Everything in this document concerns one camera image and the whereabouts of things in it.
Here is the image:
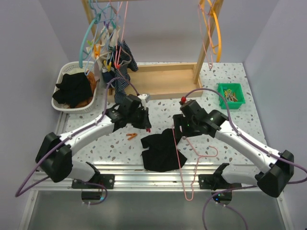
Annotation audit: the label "yellow plastic hanger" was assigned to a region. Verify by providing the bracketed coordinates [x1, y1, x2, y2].
[205, 0, 224, 63]

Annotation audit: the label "teal plastic hanger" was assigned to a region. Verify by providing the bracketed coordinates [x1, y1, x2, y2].
[79, 16, 101, 68]

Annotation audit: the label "colourful clips in bin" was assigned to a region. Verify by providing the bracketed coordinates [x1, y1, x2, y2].
[224, 89, 238, 102]

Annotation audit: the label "striped navy underwear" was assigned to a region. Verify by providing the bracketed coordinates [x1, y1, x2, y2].
[102, 40, 138, 104]

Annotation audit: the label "green clip bin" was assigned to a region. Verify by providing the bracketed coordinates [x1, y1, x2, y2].
[217, 83, 245, 109]

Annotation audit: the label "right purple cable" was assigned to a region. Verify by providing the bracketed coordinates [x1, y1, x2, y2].
[186, 88, 307, 230]

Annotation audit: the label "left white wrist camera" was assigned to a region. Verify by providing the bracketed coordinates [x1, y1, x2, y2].
[138, 93, 151, 109]

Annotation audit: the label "orange clothespin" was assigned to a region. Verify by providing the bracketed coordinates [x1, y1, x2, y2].
[126, 133, 138, 140]

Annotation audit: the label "aluminium mounting rail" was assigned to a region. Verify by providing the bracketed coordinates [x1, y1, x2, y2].
[31, 112, 283, 192]

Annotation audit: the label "mauve cream underwear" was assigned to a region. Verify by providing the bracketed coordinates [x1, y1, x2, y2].
[86, 25, 121, 62]

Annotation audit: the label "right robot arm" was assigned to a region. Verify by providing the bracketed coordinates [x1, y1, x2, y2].
[173, 100, 294, 197]

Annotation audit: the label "wooden clothes rack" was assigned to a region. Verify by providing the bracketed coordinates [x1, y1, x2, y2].
[81, 0, 224, 103]

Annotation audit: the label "brown cloth in basket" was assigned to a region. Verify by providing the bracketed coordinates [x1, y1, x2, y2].
[86, 71, 97, 93]

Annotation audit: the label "white laundry basket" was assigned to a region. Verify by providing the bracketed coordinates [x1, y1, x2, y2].
[51, 61, 98, 114]

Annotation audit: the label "blue wire hanger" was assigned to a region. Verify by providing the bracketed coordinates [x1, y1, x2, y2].
[83, 0, 120, 77]

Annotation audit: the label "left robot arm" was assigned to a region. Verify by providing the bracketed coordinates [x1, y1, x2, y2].
[35, 94, 152, 189]

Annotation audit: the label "black underwear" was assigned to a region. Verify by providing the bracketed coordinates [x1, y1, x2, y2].
[52, 72, 93, 108]
[141, 128, 187, 172]

